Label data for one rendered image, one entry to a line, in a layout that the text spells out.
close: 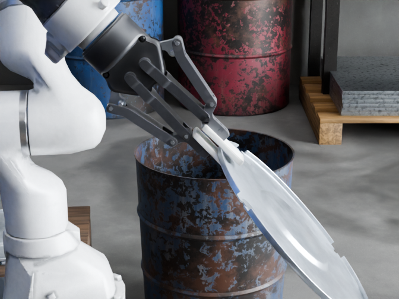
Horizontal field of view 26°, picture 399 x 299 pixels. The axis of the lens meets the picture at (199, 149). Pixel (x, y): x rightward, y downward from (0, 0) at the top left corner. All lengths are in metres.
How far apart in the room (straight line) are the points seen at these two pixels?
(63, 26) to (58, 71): 0.45
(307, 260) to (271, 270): 1.20
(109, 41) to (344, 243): 1.99
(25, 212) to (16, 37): 0.29
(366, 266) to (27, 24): 1.60
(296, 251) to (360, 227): 2.00
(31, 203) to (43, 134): 0.12
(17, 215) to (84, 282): 0.17
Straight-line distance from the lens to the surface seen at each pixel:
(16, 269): 1.55
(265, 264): 2.23
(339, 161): 3.69
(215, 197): 2.09
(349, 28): 4.89
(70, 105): 1.45
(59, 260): 1.53
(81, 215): 2.22
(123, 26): 1.03
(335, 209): 3.18
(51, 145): 1.46
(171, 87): 1.06
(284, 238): 1.05
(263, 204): 1.08
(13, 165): 1.47
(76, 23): 1.02
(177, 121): 1.07
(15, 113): 1.45
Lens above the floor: 1.21
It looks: 19 degrees down
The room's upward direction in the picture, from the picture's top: straight up
